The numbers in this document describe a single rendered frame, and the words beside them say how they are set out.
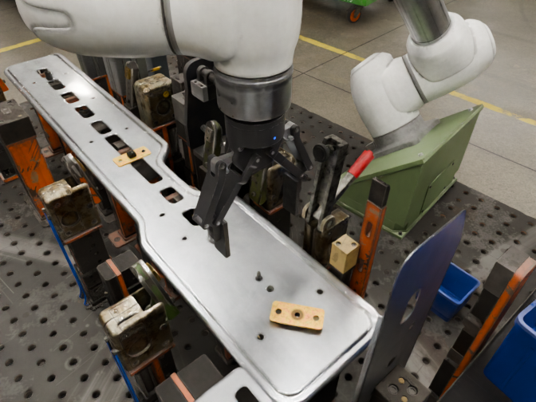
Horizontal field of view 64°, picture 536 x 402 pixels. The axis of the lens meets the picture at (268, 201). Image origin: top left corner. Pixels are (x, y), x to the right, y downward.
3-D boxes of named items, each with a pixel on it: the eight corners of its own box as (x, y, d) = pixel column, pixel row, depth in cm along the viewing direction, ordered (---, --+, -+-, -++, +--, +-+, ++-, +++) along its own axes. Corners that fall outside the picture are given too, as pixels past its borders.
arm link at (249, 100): (197, 60, 49) (202, 106, 53) (246, 88, 44) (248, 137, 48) (258, 39, 54) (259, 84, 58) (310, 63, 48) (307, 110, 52)
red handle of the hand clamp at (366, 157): (305, 210, 78) (360, 143, 78) (309, 215, 80) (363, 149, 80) (321, 223, 75) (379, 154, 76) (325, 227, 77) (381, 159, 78)
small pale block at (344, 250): (315, 353, 97) (331, 242, 72) (325, 344, 98) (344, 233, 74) (326, 364, 95) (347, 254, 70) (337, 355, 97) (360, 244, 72)
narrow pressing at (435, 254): (344, 426, 57) (396, 257, 34) (398, 372, 62) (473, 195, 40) (348, 430, 57) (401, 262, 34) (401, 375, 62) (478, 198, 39)
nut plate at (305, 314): (322, 329, 66) (321, 334, 67) (325, 309, 69) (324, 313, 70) (268, 320, 67) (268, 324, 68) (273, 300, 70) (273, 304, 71)
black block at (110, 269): (118, 350, 98) (80, 267, 78) (159, 323, 103) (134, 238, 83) (135, 376, 93) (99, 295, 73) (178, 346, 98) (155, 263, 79)
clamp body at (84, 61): (95, 133, 163) (65, 38, 139) (123, 123, 168) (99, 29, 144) (106, 144, 157) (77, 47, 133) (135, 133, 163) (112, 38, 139)
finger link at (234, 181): (264, 158, 56) (258, 155, 55) (222, 230, 58) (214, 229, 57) (245, 144, 58) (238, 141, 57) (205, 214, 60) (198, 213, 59)
